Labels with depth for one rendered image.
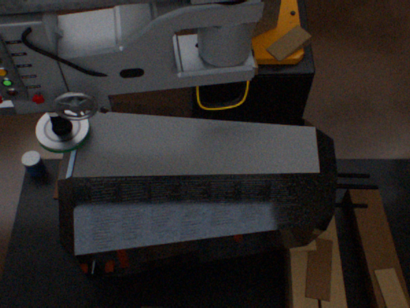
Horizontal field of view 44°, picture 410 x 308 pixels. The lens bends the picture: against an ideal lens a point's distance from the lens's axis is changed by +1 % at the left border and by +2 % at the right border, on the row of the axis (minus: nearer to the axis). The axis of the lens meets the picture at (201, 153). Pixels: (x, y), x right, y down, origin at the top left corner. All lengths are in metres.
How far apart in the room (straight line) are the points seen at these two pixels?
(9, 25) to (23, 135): 1.76
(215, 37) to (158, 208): 0.76
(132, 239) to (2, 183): 1.24
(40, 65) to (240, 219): 0.98
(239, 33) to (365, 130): 1.77
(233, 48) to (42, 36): 0.61
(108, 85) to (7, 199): 1.46
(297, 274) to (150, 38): 1.38
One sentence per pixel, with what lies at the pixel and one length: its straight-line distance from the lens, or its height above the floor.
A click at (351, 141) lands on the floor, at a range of 3.25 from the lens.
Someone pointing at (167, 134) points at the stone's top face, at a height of 0.82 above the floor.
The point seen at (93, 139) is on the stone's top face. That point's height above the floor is 0.82.
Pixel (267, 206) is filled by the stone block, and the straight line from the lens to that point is 2.10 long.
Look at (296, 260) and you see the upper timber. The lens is 2.54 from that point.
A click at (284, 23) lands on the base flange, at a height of 0.78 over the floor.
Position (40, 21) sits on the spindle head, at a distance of 1.61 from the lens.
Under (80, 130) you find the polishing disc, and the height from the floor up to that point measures 0.88.
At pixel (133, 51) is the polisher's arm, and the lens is 1.69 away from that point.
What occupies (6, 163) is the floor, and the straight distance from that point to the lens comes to 3.24.
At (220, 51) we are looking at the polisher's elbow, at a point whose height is 1.33.
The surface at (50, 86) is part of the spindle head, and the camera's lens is 1.81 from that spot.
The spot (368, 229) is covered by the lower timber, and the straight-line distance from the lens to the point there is 2.83.
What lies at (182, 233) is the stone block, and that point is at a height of 0.65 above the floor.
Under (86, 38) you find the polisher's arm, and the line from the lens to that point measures 1.74.
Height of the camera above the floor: 2.59
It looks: 58 degrees down
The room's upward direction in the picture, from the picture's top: straight up
